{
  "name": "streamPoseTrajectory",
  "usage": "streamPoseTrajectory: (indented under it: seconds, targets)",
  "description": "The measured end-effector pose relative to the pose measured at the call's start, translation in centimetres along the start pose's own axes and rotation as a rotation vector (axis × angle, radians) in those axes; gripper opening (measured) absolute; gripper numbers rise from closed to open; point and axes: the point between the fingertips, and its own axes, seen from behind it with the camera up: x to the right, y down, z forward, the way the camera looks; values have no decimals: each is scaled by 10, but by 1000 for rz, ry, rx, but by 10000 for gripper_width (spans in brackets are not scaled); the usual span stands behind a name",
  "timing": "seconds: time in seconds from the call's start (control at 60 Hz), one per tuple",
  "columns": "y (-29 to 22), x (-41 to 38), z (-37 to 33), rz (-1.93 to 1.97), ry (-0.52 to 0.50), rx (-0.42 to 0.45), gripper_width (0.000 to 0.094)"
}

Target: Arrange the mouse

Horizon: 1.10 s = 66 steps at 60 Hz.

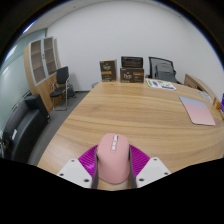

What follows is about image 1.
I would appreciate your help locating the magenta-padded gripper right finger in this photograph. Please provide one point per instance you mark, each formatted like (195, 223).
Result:
(141, 161)

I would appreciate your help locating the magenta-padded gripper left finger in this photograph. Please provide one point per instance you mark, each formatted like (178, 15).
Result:
(86, 163)

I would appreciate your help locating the pink computer mouse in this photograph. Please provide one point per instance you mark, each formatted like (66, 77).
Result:
(113, 160)

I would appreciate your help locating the pink and blue mouse pad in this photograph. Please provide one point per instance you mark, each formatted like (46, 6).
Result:
(197, 110)

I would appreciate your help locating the black leather sofa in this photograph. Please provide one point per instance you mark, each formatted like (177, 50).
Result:
(21, 126)

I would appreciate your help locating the white green purple printed sheet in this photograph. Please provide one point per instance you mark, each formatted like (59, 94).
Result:
(160, 84)

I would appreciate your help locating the black visitor chair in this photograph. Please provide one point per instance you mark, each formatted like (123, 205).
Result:
(62, 78)

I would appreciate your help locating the black mesh office chair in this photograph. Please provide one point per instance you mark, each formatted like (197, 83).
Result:
(163, 70)

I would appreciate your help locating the small orange box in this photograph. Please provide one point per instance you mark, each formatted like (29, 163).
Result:
(217, 104)

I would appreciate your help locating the wooden side desk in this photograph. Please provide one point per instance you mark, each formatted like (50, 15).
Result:
(196, 83)

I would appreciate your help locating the black printed box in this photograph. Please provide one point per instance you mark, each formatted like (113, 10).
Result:
(132, 62)

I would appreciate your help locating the wooden shelf unit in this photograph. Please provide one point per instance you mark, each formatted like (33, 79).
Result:
(38, 66)

